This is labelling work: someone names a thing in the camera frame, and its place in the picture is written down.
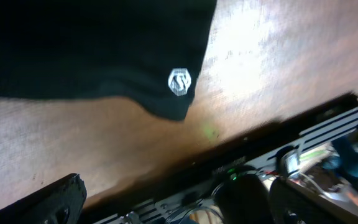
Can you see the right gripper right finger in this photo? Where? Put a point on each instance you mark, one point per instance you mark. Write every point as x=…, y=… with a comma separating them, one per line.
x=287, y=197

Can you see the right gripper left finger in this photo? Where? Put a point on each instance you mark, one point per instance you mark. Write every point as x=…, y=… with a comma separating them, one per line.
x=61, y=202

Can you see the black t-shirt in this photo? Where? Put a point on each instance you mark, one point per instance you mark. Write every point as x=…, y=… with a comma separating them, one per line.
x=150, y=51

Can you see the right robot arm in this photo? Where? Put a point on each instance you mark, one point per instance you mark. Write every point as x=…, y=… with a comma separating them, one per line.
x=197, y=195

